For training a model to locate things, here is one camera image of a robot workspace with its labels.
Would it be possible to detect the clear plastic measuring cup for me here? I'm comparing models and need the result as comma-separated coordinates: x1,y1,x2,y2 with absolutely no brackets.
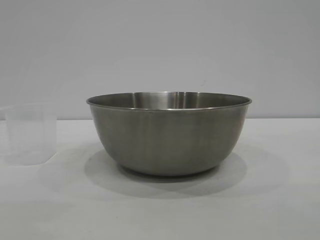
0,103,58,166

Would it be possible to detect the stainless steel mixing bowl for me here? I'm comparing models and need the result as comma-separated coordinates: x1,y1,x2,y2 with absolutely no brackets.
85,91,253,176

